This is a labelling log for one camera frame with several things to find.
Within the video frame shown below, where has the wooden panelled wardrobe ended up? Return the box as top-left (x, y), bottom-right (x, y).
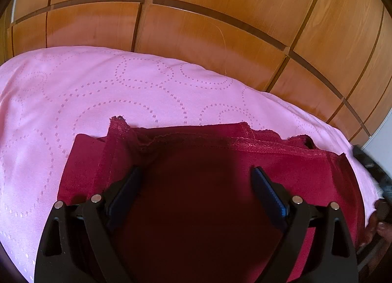
top-left (1, 0), bottom-right (391, 144)

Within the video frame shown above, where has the right hand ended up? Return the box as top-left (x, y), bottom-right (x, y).
top-left (356, 198), bottom-right (392, 274)

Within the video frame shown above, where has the pink dotted bedspread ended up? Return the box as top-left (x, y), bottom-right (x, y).
top-left (1, 46), bottom-right (378, 282)

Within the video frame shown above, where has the dark red long-sleeved garment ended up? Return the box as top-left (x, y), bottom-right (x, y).
top-left (58, 117), bottom-right (364, 282)

